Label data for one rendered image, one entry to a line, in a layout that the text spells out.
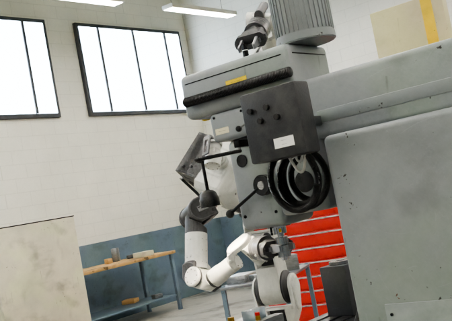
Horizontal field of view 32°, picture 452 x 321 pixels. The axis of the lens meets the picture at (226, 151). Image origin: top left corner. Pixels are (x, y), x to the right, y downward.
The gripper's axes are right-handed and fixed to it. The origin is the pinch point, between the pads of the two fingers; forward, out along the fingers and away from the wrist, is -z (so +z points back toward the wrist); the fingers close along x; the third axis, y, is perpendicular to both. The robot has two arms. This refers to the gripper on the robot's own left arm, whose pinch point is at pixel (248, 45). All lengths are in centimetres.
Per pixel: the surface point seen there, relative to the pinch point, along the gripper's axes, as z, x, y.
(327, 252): 374, 150, -356
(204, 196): -33, 24, -39
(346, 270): -24, -13, -86
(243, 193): -37, 7, -39
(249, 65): -21.5, -6.3, 0.3
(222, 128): -26.3, 9.9, -17.7
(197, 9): 800, 369, -192
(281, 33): -17.0, -19.0, 6.7
